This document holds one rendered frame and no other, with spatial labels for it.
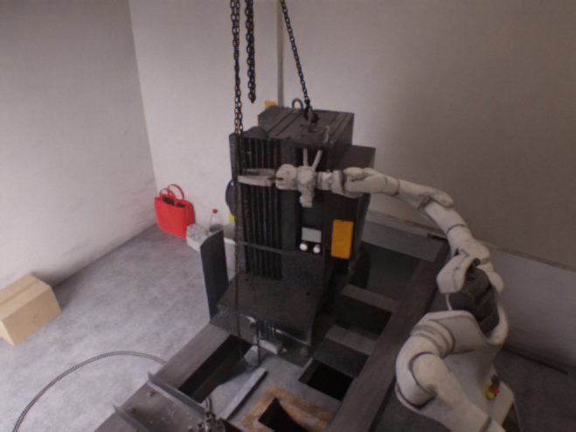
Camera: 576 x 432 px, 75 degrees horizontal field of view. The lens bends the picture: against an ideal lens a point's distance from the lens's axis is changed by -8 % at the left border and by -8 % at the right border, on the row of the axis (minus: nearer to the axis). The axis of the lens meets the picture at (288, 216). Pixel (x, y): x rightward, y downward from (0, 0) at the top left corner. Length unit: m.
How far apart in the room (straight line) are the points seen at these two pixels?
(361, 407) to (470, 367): 0.80
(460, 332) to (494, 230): 1.85
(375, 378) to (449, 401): 1.03
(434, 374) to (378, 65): 2.06
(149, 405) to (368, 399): 0.92
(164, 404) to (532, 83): 2.39
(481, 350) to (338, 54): 2.11
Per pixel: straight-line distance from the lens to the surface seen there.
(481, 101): 2.55
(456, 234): 1.36
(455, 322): 1.00
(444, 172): 2.71
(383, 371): 1.96
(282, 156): 1.64
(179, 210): 3.87
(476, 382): 1.16
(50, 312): 3.49
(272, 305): 1.86
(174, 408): 1.85
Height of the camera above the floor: 2.17
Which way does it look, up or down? 31 degrees down
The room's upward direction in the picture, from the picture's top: straight up
